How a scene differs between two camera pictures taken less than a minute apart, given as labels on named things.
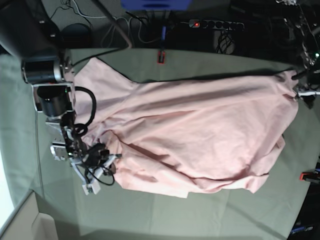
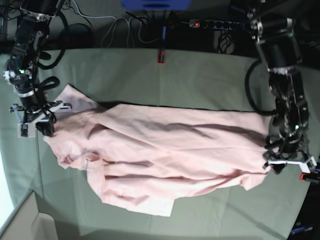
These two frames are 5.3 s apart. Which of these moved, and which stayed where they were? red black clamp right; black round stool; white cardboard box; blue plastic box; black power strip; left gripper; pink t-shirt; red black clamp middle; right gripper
Moved: left gripper; right gripper; pink t-shirt
Stayed: black power strip; black round stool; white cardboard box; blue plastic box; red black clamp middle; red black clamp right
